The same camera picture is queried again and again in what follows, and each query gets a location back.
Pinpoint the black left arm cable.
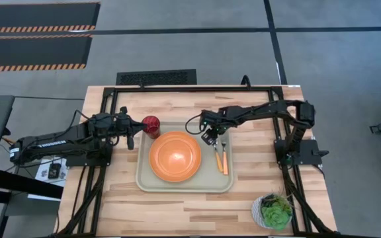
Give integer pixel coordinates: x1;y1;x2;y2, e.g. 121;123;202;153
65;109;94;132

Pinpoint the fork with orange handle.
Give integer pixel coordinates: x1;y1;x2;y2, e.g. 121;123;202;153
222;141;230;176

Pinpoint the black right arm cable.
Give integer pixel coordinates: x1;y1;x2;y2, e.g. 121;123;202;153
185;113;208;136

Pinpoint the white paper sheet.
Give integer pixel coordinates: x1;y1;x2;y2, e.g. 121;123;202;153
26;157;69;202

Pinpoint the black desk crossbar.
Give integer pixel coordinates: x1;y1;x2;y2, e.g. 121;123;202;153
0;167;65;200

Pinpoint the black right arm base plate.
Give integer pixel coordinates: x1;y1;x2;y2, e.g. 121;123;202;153
273;138;330;167

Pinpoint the black floor vent grate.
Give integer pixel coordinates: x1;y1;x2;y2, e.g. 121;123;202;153
115;68;198;87

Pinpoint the red faceted cup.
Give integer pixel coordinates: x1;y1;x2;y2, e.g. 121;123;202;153
141;115;161;140

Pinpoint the beige plastic tray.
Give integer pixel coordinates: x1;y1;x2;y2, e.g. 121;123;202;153
135;120;235;194

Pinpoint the orange plate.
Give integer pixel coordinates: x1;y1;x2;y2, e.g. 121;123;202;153
148;130;202;183

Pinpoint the potted green succulent plant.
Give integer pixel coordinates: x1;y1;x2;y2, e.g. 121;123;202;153
250;190;295;233

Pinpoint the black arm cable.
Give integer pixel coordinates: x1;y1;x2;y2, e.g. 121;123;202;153
185;113;208;136
65;109;94;132

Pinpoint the small black device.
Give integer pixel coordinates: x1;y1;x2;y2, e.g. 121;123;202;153
47;162;62;180

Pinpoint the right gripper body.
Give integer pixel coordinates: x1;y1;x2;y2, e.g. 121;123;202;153
199;109;232;134

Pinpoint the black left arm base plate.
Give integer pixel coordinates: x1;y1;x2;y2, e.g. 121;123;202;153
64;144;114;168

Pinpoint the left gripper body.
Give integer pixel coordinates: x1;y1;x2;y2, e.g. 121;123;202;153
112;106;136;151

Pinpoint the spoon with orange handle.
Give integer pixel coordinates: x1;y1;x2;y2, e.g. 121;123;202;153
212;140;224;174

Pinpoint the black hazard-striped floor mat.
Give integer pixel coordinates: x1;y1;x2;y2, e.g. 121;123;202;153
0;33;93;73
0;1;102;34

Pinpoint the black table cable loop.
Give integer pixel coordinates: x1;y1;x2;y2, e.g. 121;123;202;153
240;74;252;91

